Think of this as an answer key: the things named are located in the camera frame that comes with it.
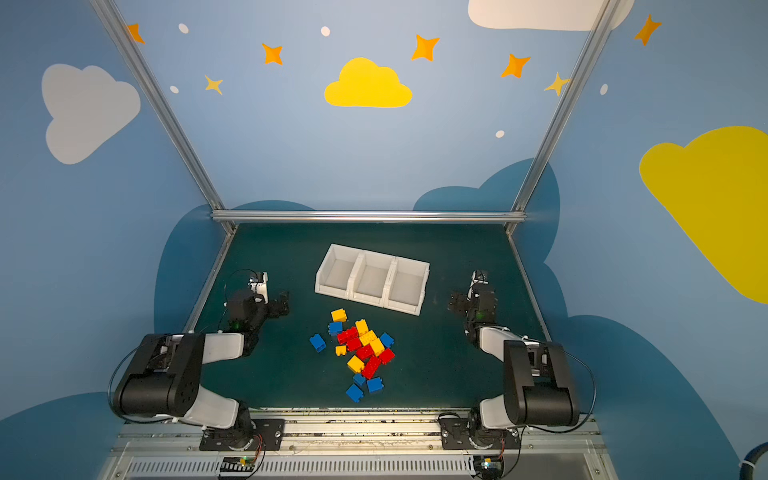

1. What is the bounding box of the yellow lego brick top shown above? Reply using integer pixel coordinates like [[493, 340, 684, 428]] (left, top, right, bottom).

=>
[[331, 309, 348, 323]]

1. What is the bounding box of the yellow lego brick studs up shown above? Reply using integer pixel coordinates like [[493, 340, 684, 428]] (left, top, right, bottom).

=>
[[359, 331, 377, 346]]

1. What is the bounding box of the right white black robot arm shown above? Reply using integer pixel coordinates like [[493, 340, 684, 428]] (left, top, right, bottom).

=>
[[448, 282, 582, 441]]

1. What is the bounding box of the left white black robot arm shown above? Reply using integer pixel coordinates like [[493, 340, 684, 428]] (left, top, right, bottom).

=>
[[107, 289, 290, 452]]

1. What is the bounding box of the white three-compartment bin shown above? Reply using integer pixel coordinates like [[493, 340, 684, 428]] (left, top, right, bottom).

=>
[[315, 244, 430, 316]]

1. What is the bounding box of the red long lego brick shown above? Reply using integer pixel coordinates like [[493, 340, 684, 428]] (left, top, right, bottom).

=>
[[361, 357, 381, 380]]

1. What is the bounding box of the left circuit board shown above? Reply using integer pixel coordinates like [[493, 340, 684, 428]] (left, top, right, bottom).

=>
[[216, 456, 256, 479]]

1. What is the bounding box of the circuit board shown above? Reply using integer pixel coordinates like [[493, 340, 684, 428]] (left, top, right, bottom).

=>
[[216, 456, 256, 479], [472, 456, 504, 480]]

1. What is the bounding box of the right circuit board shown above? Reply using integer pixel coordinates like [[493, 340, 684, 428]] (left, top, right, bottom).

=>
[[472, 456, 504, 480]]

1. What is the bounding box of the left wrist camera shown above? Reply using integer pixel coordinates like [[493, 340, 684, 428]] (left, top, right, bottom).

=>
[[248, 271, 269, 303]]

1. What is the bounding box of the aluminium frame right post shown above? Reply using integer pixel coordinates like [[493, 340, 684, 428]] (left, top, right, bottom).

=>
[[504, 0, 622, 241]]

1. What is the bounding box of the aluminium frame post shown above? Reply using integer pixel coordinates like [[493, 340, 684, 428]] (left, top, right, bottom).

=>
[[90, 0, 225, 212], [504, 0, 622, 241]]

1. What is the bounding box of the aluminium frame back bar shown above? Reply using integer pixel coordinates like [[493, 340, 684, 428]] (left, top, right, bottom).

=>
[[212, 210, 526, 224]]

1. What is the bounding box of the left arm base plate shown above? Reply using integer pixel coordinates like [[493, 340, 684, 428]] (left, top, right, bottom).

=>
[[199, 418, 285, 452]]

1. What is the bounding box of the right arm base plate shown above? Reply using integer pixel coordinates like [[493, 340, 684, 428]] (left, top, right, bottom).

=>
[[437, 416, 521, 451]]

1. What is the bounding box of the aluminium front rail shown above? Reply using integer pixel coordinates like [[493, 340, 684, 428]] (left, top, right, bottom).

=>
[[99, 408, 618, 479]]

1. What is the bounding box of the aluminium frame left post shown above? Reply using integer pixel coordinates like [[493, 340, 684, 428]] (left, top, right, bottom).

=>
[[90, 0, 225, 212]]

